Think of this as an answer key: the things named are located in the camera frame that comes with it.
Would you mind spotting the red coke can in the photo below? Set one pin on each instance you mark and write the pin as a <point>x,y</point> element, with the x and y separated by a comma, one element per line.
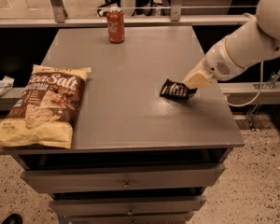
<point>115,25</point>

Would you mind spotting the top grey drawer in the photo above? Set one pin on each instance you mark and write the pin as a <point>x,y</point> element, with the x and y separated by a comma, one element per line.
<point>124,178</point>

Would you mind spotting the black rxbar chocolate wrapper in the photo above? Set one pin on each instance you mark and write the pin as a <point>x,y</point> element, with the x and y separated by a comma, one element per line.
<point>176,90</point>

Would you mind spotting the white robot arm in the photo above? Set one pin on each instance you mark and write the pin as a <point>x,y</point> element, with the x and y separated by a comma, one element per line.
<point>256,41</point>

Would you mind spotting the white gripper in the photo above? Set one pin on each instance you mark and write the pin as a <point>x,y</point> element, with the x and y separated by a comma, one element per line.
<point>216,62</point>

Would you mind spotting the sea salt chips bag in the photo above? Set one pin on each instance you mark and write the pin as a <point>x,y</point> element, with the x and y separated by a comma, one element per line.
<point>47,110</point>

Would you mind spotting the metal railing frame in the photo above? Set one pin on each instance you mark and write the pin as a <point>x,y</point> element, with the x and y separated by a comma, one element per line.
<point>83,13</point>

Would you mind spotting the white packet on shelf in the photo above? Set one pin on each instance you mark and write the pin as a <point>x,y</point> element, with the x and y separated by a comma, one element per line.
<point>6,84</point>

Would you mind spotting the black shoe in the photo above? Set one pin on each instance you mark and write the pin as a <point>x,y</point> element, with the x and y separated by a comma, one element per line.
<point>13,219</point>

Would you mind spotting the grey drawer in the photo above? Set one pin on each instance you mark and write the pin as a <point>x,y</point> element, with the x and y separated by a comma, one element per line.
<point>172,218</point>
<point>124,178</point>
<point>128,206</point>

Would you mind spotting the bottom grey drawer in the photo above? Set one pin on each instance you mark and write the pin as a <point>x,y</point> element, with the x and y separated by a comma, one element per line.
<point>172,218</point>

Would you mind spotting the grey drawer cabinet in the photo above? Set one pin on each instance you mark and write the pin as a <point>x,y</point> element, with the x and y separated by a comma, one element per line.
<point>123,121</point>

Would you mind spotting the middle grey drawer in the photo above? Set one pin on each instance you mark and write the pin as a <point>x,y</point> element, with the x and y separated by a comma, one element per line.
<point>128,206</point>

